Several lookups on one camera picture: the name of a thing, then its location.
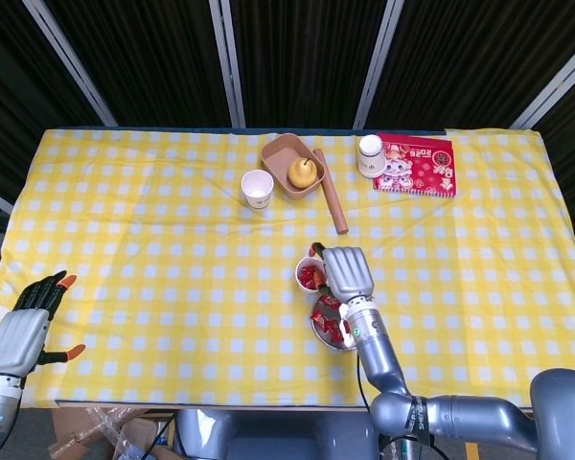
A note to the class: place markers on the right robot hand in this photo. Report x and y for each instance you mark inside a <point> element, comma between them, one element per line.
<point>347,273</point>

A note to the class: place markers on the yellow table leg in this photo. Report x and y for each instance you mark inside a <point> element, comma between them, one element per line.
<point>470,451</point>

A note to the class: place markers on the yellow white checkered tablecloth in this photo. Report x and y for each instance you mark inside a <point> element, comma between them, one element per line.
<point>172,239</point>

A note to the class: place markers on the wooden rolling pin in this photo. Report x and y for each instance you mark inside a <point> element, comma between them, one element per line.
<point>333,196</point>

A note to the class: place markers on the brown cardboard box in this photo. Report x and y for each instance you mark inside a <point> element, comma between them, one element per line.
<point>69,426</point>

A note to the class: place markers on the red spiral calendar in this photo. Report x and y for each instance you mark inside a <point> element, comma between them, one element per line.
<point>426,172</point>

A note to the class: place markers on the grey robot torso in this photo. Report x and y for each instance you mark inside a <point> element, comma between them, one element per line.
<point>278,436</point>

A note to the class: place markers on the yellow pear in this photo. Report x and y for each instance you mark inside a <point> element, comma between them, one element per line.
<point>301,175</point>

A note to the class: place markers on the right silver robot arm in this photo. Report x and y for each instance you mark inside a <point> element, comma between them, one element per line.
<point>378,364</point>

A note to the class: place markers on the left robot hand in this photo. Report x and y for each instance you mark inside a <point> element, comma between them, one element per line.
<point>15,342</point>

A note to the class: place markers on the round metal plate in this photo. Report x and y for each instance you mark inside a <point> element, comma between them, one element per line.
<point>338,346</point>

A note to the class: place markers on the white jar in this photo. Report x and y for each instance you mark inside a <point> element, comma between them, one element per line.
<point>370,160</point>

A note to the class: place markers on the white paper cup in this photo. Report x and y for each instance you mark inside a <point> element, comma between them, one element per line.
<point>258,187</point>
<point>303,262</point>

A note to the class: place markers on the brown paper food box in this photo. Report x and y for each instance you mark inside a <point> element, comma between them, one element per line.
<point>278,158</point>

